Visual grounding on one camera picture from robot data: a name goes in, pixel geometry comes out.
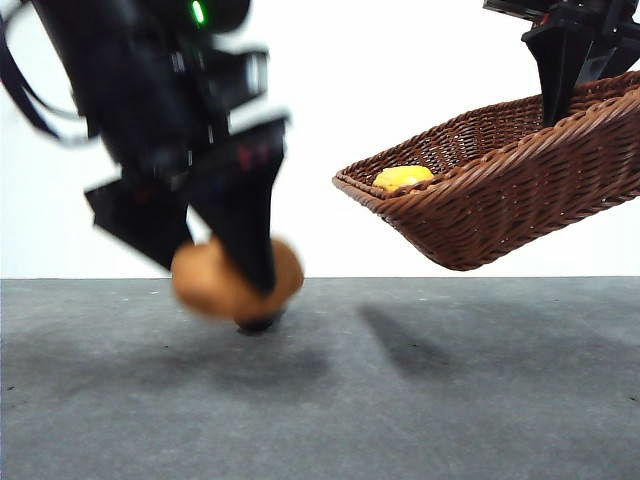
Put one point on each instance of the yellow corn cob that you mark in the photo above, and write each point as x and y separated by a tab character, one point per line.
402	177

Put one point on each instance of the brown wicker basket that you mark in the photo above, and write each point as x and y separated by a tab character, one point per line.
500	215

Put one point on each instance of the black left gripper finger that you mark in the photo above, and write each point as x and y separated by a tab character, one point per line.
140	220
245	210

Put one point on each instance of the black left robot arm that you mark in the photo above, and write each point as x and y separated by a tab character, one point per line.
130	85

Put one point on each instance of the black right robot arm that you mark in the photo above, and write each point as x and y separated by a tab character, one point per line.
600	12

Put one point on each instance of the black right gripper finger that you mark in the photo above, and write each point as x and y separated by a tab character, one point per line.
557	65
600	62

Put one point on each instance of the brown potato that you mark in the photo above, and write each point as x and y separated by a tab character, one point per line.
210	285

